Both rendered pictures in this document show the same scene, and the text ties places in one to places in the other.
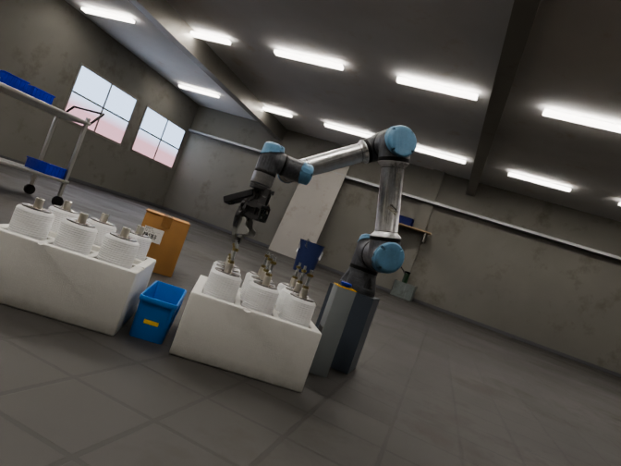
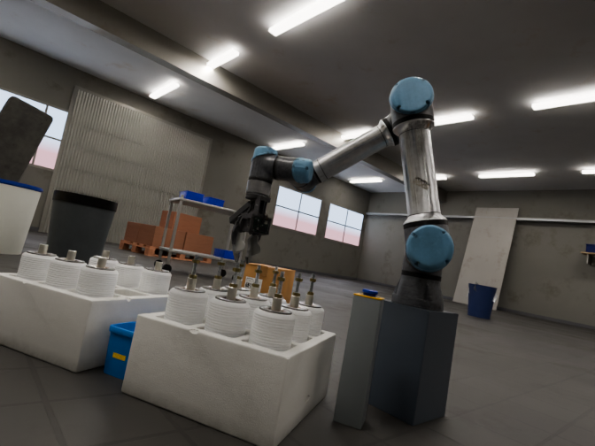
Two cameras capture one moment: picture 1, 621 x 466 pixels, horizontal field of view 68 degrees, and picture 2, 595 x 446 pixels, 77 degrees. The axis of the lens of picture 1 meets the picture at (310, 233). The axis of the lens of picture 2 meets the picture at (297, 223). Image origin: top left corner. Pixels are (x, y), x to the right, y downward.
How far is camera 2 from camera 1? 0.83 m
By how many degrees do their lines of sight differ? 31
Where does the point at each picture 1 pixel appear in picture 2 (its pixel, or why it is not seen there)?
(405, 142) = (414, 95)
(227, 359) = (178, 398)
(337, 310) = (359, 328)
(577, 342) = not seen: outside the picture
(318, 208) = (495, 255)
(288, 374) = (251, 420)
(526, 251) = not seen: outside the picture
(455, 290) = not seen: outside the picture
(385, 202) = (409, 176)
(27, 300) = (15, 338)
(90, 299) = (57, 333)
